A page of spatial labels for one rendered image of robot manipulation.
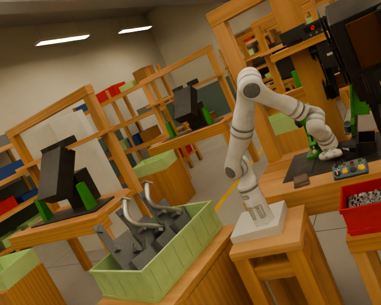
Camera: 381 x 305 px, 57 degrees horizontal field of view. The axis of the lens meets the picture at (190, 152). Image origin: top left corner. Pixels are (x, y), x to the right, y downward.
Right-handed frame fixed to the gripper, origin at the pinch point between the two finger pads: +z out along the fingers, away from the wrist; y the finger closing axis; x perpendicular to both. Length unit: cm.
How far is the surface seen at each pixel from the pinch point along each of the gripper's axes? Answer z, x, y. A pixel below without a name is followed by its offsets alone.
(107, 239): -26, 30, 112
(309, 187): 10.6, 3.5, 17.5
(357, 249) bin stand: 2.3, 40.0, -0.2
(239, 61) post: -11, -86, 45
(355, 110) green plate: 4.7, -29.9, -11.1
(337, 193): 15.2, 7.0, 6.2
